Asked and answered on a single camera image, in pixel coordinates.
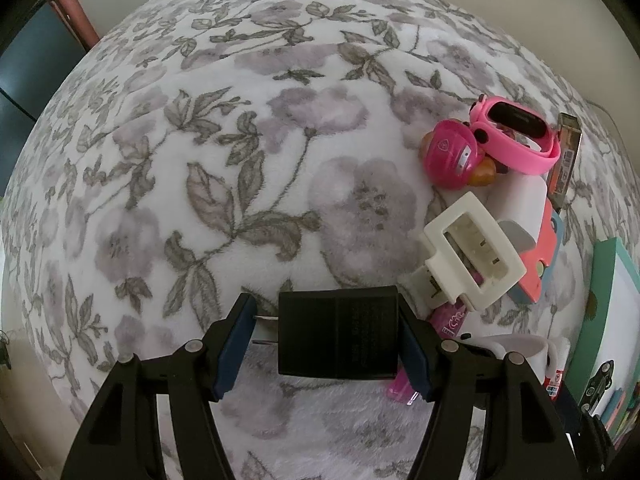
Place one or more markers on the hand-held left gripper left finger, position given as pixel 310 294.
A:
pixel 232 342

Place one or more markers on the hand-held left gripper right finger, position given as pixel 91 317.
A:
pixel 415 360

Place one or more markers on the black power adapter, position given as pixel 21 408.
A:
pixel 340 332

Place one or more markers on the white rectangular block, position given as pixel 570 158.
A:
pixel 522 200

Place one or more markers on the green framed picture book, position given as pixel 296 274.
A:
pixel 600 280

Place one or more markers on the pink translucent lighter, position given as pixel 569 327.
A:
pixel 450 320

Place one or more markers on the white hair claw clip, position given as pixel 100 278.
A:
pixel 505 265

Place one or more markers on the small red label tube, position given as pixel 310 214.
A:
pixel 555 385

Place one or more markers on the pink and blue toy car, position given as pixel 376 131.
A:
pixel 542 245

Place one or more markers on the black toy car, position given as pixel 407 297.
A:
pixel 597 385

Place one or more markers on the floral printed blanket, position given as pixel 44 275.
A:
pixel 200 160

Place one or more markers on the pink puppy toy figure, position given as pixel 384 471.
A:
pixel 447 152

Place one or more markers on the pink smartwatch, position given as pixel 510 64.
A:
pixel 530 157

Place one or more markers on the dark cabinet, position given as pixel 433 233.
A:
pixel 30 85

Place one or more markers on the pink board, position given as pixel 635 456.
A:
pixel 75 15

